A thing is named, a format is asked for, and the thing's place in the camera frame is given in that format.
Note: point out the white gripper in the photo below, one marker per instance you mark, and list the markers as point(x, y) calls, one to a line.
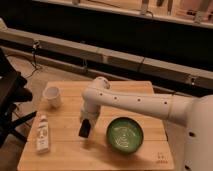
point(88, 119)

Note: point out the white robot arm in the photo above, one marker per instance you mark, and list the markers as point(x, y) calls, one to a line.
point(195, 114)

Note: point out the green bowl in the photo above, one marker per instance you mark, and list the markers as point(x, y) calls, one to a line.
point(124, 135)

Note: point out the white bottle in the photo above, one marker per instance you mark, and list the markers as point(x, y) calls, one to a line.
point(43, 136)

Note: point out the white plastic cup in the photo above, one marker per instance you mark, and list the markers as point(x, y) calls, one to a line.
point(53, 97)

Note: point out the black chair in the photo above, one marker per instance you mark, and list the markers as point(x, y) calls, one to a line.
point(12, 90)

